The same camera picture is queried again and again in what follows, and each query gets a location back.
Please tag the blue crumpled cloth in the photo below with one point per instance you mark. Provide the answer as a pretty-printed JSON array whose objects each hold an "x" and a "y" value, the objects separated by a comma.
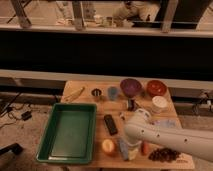
[{"x": 165, "y": 123}]

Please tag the purple bowl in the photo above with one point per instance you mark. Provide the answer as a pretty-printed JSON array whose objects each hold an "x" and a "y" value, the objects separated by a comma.
[{"x": 130, "y": 87}]

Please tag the blue sponge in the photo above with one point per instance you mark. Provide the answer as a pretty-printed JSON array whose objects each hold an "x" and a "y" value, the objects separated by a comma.
[{"x": 123, "y": 149}]

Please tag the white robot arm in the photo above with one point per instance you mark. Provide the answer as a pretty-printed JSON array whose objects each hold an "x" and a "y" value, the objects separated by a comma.
[{"x": 192, "y": 142}]

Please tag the orange carrot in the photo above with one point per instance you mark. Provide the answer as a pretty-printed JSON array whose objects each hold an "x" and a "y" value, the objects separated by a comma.
[{"x": 145, "y": 148}]

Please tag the black power adapter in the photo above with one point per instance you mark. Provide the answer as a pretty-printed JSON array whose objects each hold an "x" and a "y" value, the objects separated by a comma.
[{"x": 26, "y": 115}]

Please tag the small tin can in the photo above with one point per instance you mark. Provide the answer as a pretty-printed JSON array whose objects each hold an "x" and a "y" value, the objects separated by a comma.
[{"x": 131, "y": 105}]

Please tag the blue plastic cup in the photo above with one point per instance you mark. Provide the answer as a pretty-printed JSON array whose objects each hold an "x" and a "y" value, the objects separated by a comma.
[{"x": 113, "y": 93}]

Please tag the orange fruit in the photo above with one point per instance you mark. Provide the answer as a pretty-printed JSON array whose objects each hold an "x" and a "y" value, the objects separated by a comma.
[{"x": 108, "y": 146}]

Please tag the small metal cup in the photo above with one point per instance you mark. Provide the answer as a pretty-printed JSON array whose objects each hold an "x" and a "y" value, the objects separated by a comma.
[{"x": 96, "y": 93}]

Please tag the red bowl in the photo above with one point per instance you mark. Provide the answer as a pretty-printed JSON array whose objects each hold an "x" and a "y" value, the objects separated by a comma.
[{"x": 156, "y": 88}]

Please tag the green plastic tray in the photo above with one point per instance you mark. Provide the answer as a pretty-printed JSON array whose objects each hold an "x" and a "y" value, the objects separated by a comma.
[{"x": 69, "y": 134}]

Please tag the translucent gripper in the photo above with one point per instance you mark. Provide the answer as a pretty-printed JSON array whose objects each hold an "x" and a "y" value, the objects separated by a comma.
[{"x": 133, "y": 151}]

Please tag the black rectangular block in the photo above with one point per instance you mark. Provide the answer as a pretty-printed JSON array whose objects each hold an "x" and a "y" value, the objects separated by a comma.
[{"x": 111, "y": 126}]

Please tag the bunch of dark grapes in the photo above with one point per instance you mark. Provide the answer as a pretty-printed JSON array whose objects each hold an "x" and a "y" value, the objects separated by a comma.
[{"x": 164, "y": 155}]

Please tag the yellow banana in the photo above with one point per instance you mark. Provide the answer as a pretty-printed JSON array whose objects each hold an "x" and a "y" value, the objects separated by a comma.
[{"x": 75, "y": 94}]

